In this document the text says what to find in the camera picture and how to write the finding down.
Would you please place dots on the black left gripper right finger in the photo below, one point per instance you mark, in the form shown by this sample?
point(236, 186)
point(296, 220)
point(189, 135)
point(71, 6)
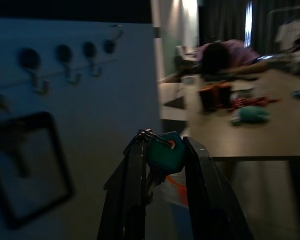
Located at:
point(207, 195)

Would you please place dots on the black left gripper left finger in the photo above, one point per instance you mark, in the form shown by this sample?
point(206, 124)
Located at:
point(126, 190)

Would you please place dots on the teal headed key bunch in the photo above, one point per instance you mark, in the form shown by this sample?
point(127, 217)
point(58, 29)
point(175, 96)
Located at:
point(165, 155)

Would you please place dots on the round magnetic metal hook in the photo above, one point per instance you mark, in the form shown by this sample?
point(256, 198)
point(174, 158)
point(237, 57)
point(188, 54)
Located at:
point(109, 46)
point(30, 59)
point(89, 49)
point(64, 53)

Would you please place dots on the teal plush toy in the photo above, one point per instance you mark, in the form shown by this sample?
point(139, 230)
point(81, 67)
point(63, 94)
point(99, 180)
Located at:
point(252, 113)

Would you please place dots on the black orange box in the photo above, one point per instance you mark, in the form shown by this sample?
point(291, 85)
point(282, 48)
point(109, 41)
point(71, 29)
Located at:
point(225, 95)
point(208, 98)

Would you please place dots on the white magnetic board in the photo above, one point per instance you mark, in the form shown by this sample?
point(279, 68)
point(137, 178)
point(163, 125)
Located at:
point(90, 100)

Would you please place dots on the dark floor mat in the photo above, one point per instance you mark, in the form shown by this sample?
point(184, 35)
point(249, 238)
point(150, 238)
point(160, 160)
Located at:
point(175, 103)

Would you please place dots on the white chair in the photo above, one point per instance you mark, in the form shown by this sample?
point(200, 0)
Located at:
point(186, 52)

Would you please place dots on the dark curtain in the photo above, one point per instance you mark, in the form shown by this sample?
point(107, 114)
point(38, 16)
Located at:
point(262, 27)
point(222, 17)

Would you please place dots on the white hanging shirt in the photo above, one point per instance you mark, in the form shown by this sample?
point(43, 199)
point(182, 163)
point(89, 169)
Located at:
point(290, 31)

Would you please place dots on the metal clothes rack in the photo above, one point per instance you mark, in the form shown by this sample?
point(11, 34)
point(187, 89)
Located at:
point(285, 8)

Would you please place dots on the black picture frame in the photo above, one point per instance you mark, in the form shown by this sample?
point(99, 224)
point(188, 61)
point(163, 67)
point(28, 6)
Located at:
point(62, 155)

